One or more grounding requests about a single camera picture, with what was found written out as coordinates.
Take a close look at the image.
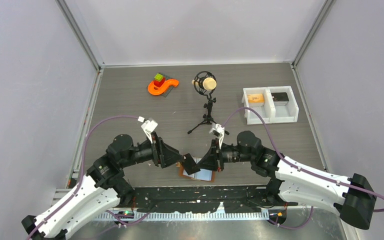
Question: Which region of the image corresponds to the aluminium front rail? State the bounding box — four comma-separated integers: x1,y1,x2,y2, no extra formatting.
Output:
50,187,312,222

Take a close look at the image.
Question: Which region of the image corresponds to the orange curved plastic piece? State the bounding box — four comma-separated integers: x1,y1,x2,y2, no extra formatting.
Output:
147,78,179,96

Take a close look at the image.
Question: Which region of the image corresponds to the orange card in box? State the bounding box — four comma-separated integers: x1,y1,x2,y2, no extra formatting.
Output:
247,93,265,104

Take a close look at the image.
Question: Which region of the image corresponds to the beige microphone in shock mount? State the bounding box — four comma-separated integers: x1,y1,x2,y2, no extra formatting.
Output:
191,71,217,99

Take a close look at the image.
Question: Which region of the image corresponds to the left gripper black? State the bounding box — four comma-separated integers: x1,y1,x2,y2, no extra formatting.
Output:
121,131,185,168

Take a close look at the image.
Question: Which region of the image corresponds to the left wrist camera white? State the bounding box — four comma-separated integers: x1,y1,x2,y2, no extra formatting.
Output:
137,116,158,143

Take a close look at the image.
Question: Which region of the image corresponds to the green toy block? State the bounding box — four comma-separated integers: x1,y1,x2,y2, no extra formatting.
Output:
154,73,165,83

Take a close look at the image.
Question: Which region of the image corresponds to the grey toy base plate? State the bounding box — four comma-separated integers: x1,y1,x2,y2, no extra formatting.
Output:
153,72,175,98

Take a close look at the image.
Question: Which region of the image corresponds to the white two-compartment box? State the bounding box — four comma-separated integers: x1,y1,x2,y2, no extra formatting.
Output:
241,86,299,125

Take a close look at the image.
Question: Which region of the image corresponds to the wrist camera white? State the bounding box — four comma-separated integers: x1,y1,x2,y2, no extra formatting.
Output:
209,123,230,149
137,116,158,143

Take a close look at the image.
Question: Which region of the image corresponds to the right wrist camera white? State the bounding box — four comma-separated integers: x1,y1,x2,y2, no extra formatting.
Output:
209,123,230,149

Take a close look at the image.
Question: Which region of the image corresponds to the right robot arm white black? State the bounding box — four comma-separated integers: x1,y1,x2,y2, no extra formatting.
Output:
192,130,377,230

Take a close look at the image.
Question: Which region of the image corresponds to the red toy block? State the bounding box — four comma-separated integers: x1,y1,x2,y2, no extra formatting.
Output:
153,77,166,88

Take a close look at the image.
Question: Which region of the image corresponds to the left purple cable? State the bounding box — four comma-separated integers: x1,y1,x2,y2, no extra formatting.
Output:
26,115,153,240

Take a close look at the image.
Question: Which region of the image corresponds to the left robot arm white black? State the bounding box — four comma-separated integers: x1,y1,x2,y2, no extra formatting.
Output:
21,132,183,240

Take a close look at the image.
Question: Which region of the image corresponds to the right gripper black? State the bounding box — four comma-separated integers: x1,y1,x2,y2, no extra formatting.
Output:
196,138,254,173

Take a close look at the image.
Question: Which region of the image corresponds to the brown card holder wallet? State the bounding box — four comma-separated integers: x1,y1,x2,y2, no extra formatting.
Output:
176,162,215,183

